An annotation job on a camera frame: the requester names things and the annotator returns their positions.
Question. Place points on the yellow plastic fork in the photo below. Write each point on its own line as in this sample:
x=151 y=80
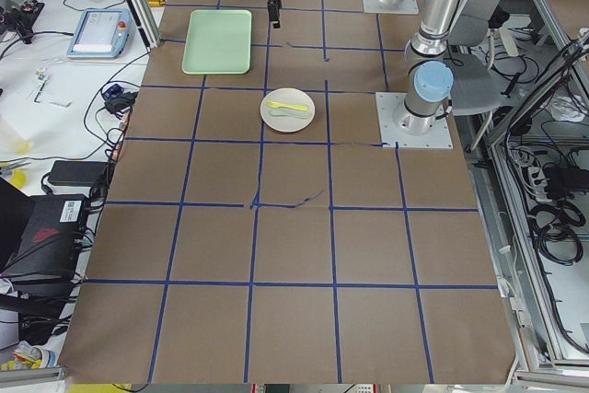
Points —
x=287 y=106

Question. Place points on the black power adapter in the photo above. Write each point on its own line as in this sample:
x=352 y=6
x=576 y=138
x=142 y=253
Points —
x=76 y=173

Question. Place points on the pale green plastic spoon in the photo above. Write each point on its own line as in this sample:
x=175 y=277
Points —
x=289 y=114

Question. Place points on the blue teach pendant near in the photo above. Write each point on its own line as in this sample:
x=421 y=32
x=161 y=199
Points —
x=101 y=33

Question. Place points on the light green tray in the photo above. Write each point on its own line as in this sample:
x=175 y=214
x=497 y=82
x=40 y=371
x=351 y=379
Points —
x=218 y=42

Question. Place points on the white round plate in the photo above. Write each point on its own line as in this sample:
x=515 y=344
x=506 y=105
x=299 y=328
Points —
x=291 y=96

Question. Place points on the black computer box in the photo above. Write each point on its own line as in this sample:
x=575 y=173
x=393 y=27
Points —
x=41 y=236

